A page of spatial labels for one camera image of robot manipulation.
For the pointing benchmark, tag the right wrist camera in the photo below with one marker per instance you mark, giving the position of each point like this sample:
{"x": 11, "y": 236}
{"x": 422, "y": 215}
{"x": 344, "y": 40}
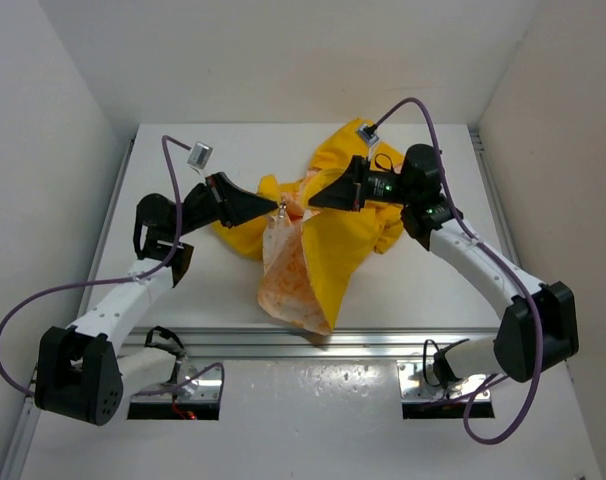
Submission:
{"x": 367, "y": 133}

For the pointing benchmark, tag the aluminium rail right side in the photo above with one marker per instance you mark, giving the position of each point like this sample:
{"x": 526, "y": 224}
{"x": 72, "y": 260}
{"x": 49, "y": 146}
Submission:
{"x": 504, "y": 233}

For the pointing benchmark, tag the metal base plate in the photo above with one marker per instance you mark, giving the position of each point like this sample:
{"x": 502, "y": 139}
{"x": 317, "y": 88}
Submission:
{"x": 194, "y": 381}
{"x": 414, "y": 390}

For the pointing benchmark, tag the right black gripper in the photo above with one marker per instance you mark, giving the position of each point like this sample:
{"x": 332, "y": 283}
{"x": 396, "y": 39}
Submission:
{"x": 343, "y": 193}

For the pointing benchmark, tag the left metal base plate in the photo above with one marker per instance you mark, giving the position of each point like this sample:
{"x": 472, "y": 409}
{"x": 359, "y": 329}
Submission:
{"x": 194, "y": 381}

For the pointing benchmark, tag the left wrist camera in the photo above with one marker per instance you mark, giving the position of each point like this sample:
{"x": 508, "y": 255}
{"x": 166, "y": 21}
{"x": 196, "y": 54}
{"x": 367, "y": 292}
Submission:
{"x": 199, "y": 156}

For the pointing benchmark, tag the yellow jacket with patterned lining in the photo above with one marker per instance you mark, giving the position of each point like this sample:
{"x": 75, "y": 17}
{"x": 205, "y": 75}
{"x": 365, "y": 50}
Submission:
{"x": 309, "y": 255}

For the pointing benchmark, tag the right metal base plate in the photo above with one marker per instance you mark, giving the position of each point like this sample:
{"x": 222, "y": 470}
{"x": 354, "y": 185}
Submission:
{"x": 414, "y": 390}

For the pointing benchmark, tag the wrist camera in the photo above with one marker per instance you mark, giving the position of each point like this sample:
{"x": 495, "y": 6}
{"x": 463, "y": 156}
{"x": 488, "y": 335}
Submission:
{"x": 199, "y": 156}
{"x": 367, "y": 133}

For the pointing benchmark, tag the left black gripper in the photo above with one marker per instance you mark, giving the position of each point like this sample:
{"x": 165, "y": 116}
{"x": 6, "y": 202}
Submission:
{"x": 234, "y": 204}

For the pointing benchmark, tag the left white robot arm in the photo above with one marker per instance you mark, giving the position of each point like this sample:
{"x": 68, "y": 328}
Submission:
{"x": 80, "y": 373}

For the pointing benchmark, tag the aluminium rail front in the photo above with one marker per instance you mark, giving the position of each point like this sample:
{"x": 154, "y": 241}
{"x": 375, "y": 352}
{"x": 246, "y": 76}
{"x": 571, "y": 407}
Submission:
{"x": 286, "y": 343}

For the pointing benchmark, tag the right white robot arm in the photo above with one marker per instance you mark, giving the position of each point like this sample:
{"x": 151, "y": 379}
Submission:
{"x": 538, "y": 325}

